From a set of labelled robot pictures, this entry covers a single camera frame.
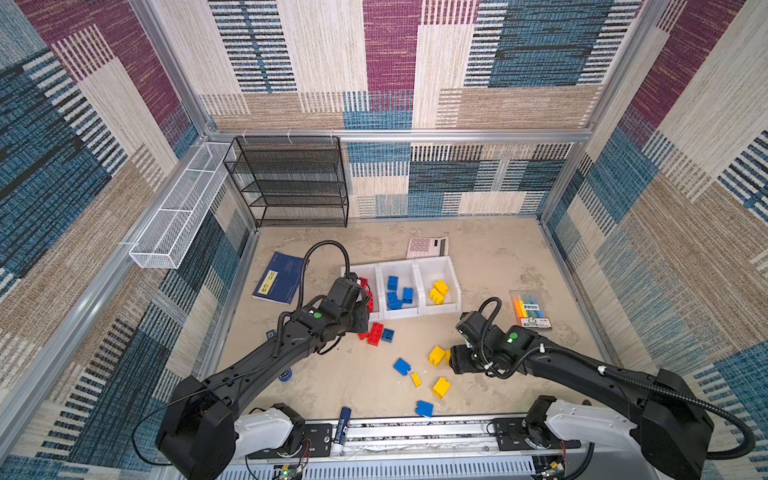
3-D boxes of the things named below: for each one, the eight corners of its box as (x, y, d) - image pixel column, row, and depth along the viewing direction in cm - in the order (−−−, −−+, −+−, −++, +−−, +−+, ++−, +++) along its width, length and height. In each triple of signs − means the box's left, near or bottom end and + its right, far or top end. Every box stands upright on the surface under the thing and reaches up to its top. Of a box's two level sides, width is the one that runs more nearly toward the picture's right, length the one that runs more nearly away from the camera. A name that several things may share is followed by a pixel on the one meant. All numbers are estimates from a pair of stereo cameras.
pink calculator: (406, 260, 110) (407, 254, 107) (405, 241, 115) (406, 235, 113) (449, 260, 110) (451, 254, 107) (446, 241, 115) (447, 235, 113)
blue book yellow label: (252, 298, 101) (250, 295, 100) (275, 256, 113) (274, 252, 111) (290, 305, 100) (288, 301, 98) (309, 261, 111) (308, 257, 109)
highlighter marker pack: (520, 329, 94) (523, 326, 92) (510, 294, 102) (512, 290, 100) (550, 329, 94) (553, 326, 92) (537, 294, 102) (540, 290, 100)
